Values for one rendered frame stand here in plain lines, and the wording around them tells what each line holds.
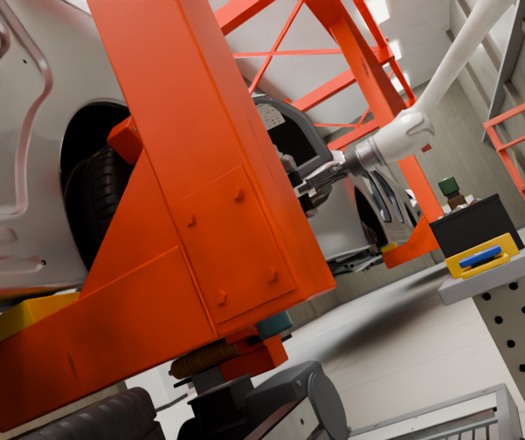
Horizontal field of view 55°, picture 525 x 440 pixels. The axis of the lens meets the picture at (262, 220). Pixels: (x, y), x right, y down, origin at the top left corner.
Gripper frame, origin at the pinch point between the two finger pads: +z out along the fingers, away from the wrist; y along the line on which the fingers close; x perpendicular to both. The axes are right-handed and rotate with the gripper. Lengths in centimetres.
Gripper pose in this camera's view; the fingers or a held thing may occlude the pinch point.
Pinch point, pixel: (300, 191)
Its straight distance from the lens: 152.0
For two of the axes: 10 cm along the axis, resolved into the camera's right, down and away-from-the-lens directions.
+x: -3.9, -9.0, 1.9
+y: 4.1, 0.2, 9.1
